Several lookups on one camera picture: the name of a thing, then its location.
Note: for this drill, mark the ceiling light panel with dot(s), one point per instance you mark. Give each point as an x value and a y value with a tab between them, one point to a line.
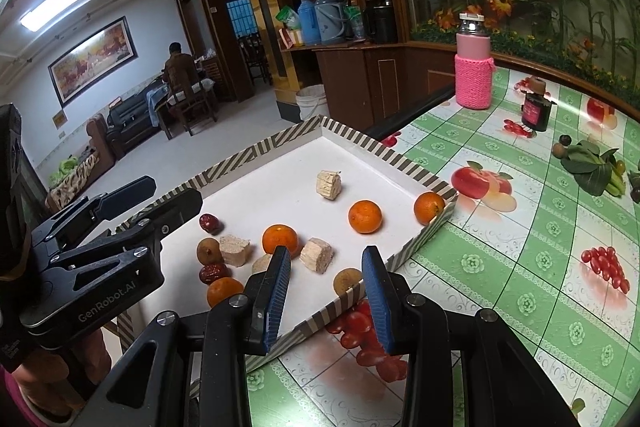
55	2

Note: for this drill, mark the framed landscape painting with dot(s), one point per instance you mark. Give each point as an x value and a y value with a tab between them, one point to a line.
92	62

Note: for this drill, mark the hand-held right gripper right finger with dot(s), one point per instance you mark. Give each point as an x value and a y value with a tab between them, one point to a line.
377	302

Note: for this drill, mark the green snack packet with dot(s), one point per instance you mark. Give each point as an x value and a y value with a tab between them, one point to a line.
287	17

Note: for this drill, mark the green checked fruit-print tablecloth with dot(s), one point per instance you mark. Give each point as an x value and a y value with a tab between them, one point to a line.
500	257

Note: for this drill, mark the black thermos flask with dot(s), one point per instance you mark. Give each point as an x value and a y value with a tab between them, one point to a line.
381	22

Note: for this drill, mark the white tray with striped rim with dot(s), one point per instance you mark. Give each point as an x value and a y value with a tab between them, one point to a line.
280	167

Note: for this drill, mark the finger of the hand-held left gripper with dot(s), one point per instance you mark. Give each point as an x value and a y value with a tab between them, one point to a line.
125	194
177	207

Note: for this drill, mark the pink bottle with knitted sleeve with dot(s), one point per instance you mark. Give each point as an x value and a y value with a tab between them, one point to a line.
472	72

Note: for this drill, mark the red date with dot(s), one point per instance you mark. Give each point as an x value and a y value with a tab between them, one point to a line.
210	223
212	273

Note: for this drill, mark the blue thermos flask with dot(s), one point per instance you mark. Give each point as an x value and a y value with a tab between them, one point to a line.
309	24

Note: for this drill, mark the dark green leafy vegetable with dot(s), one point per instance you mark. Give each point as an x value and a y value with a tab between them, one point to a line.
635	184

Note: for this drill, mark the brown wooden cabinet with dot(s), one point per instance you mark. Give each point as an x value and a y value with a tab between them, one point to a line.
380	82

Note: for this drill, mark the brown patterned armchair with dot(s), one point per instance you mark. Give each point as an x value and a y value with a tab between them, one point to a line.
95	142

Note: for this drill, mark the person's left hand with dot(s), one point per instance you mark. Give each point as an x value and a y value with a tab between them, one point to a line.
45	382

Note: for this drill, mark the red and white box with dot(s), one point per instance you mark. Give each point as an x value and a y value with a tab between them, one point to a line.
291	38

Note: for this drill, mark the person's left forearm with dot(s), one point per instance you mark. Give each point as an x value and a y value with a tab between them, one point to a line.
11	407

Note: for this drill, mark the white plastic bucket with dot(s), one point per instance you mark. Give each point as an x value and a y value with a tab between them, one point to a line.
311	104

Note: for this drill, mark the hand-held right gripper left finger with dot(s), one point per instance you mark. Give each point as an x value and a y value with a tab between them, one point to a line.
275	302

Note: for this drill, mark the black leather sofa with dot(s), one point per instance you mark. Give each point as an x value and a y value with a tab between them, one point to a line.
127	117

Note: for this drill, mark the small yellow-green fruit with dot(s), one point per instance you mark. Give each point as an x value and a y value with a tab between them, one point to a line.
620	166

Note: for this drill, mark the grey-blue thermos jug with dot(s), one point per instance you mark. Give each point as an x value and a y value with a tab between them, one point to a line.
330	19

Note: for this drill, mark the green bok choy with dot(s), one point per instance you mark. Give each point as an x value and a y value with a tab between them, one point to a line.
592	167

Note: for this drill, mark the dark jar with pink label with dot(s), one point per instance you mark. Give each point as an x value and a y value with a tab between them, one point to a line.
535	112

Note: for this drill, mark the small dark round fruit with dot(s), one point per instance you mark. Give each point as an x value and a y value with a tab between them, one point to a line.
565	139

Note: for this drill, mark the clear plastic bottle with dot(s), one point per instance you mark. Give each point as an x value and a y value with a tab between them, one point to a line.
356	24

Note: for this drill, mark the brown kiwi fruit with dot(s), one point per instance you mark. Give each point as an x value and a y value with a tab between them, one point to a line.
558	150
346	279
207	249

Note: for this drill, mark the wooden chair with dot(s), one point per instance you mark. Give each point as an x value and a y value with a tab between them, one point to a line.
195	107

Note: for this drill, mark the sugarcane piece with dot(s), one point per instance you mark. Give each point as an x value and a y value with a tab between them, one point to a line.
235	249
316	255
328	184
261	263

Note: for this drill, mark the small mandarin orange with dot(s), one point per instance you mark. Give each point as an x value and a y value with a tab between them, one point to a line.
225	291

